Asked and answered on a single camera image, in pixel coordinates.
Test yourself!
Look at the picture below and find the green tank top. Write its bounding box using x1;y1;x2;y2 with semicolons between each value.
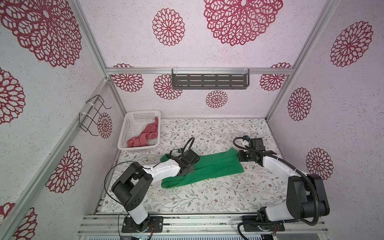
161;148;244;189

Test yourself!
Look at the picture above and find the pink tank top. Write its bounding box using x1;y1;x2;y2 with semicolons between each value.
127;117;159;148

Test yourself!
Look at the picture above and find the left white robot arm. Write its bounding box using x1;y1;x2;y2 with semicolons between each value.
111;150;200;228

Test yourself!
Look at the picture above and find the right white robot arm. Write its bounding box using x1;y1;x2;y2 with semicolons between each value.
233;136;331;226

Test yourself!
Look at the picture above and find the white plastic laundry basket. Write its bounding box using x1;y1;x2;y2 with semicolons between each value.
118;110;161;153

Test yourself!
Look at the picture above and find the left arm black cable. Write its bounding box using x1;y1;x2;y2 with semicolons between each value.
103;137;196;240

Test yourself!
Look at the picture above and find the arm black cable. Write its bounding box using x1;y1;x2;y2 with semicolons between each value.
232;136;320;240
103;137;196;240

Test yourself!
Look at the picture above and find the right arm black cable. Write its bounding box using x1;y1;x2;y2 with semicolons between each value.
232;136;320;240

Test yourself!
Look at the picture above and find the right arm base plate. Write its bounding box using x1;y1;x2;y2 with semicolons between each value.
242;215;286;232

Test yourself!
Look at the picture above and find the dark grey wall shelf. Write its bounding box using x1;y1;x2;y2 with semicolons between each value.
171;69;250;90

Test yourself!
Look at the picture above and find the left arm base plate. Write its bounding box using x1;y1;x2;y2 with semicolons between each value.
122;216;164;234

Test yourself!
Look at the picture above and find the black wire wall rack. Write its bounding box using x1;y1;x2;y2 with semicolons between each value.
78;95;111;137

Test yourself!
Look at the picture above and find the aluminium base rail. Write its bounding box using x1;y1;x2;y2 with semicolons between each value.
75;213;329;240

